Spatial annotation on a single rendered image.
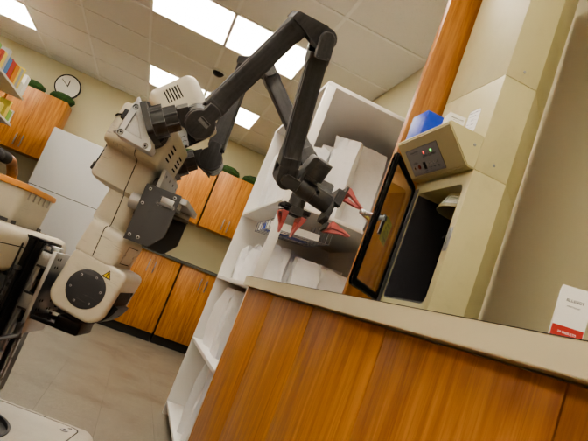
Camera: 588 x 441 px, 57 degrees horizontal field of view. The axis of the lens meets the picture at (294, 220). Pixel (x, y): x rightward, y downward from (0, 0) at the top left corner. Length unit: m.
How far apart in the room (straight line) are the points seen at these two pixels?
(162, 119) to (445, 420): 0.97
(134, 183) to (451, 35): 1.24
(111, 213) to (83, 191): 4.67
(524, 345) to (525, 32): 1.25
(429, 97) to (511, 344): 1.40
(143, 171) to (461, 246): 0.90
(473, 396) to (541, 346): 0.15
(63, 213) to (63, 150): 0.69
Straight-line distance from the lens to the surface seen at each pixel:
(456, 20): 2.16
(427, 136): 1.69
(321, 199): 1.54
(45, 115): 6.79
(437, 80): 2.04
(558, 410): 0.68
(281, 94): 1.90
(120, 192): 1.59
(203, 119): 1.41
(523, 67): 1.76
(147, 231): 1.49
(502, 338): 0.72
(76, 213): 6.23
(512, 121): 1.69
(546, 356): 0.66
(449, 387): 0.84
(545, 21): 1.86
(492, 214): 1.61
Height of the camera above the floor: 0.86
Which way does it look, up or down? 9 degrees up
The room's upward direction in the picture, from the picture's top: 21 degrees clockwise
